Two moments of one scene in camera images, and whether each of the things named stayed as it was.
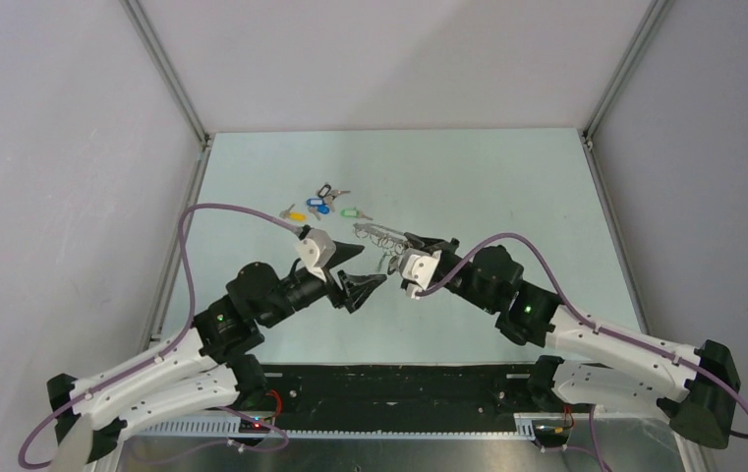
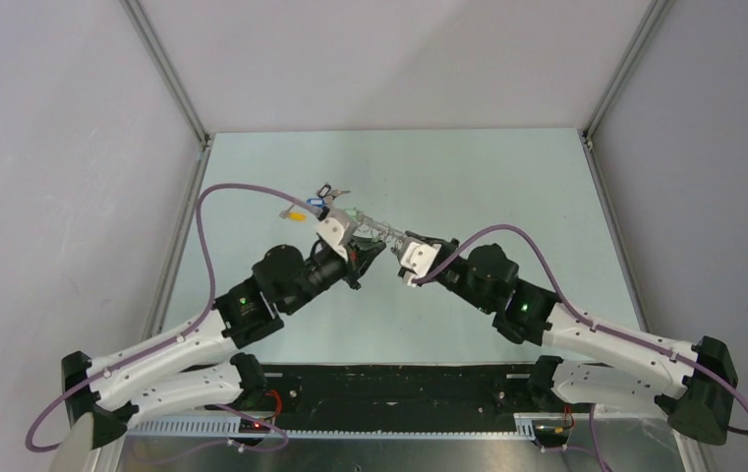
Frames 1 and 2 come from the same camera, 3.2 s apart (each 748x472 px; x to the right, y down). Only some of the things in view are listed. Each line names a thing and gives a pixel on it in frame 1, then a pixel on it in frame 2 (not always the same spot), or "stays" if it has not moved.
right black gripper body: x=447 y=254 stays
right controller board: x=551 y=433 stays
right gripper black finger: x=430 y=244 stays
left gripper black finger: x=358 y=288 -> x=362 y=254
